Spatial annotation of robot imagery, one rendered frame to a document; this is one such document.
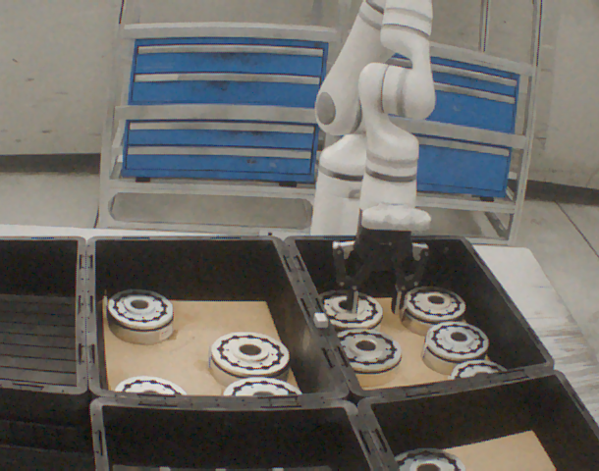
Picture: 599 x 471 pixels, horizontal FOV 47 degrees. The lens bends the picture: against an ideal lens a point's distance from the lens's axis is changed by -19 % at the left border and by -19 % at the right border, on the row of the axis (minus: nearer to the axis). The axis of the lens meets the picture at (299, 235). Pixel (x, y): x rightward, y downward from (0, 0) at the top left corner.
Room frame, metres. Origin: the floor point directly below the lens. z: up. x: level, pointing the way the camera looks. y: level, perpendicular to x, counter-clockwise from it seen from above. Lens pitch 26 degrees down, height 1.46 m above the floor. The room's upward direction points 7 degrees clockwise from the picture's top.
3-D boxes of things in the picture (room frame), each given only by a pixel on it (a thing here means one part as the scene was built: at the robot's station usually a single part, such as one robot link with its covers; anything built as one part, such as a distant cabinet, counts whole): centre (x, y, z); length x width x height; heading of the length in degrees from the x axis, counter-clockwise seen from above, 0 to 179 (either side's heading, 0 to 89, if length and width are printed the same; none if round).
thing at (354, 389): (0.94, -0.17, 0.92); 0.40 x 0.30 x 0.02; 15
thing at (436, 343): (0.96, -0.24, 0.86); 0.10 x 0.10 x 0.01
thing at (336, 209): (1.28, -0.06, 0.88); 0.09 x 0.09 x 0.17; 12
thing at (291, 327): (0.86, 0.12, 0.87); 0.40 x 0.30 x 0.11; 15
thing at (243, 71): (2.76, 0.33, 0.60); 0.72 x 0.03 x 0.56; 99
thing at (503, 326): (0.94, -0.17, 0.87); 0.40 x 0.30 x 0.11; 15
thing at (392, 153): (1.03, -0.10, 1.15); 0.09 x 0.07 x 0.15; 73
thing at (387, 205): (1.01, -0.11, 1.05); 0.11 x 0.09 x 0.06; 8
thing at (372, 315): (1.03, -0.08, 0.86); 0.10 x 0.10 x 0.01
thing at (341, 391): (0.86, 0.12, 0.92); 0.40 x 0.30 x 0.02; 15
